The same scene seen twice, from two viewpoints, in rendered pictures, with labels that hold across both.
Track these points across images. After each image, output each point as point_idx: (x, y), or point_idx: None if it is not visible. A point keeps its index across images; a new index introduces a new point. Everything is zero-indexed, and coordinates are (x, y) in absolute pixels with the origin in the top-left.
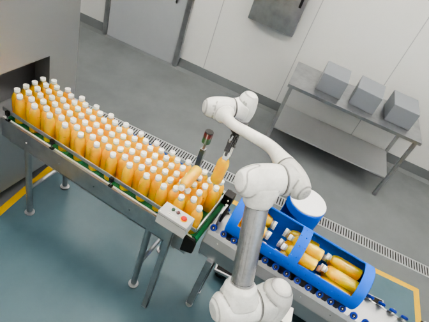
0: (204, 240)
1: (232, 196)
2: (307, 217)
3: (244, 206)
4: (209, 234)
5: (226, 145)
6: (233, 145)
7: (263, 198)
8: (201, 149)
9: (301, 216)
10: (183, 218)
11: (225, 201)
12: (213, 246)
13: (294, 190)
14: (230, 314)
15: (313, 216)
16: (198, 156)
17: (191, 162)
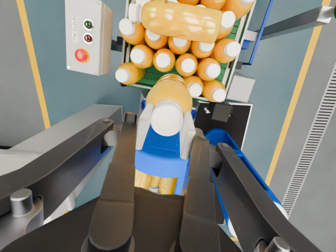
0: (141, 95)
1: (216, 116)
2: (226, 220)
3: (139, 163)
4: (141, 100)
5: (61, 143)
6: (187, 166)
7: None
8: (321, 9)
9: (226, 212)
10: (79, 54)
11: (210, 106)
12: (139, 108)
13: None
14: None
15: (229, 229)
16: (302, 15)
17: (248, 1)
